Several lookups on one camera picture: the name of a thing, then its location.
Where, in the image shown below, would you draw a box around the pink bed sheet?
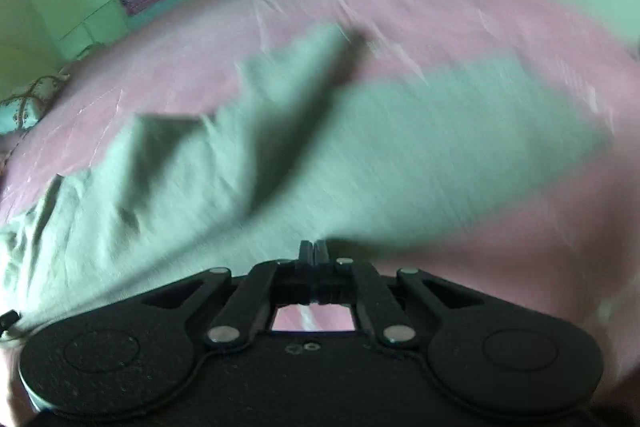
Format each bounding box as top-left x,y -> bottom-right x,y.
0,0 -> 640,427

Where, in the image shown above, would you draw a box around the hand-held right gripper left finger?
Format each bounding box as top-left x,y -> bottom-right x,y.
142,241 -> 315,349

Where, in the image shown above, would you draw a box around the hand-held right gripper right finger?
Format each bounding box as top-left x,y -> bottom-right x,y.
315,241 -> 483,349

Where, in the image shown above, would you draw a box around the grey pants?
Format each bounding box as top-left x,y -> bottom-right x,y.
0,24 -> 613,348

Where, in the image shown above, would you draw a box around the patterned pillow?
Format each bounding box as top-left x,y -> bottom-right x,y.
0,74 -> 71,135

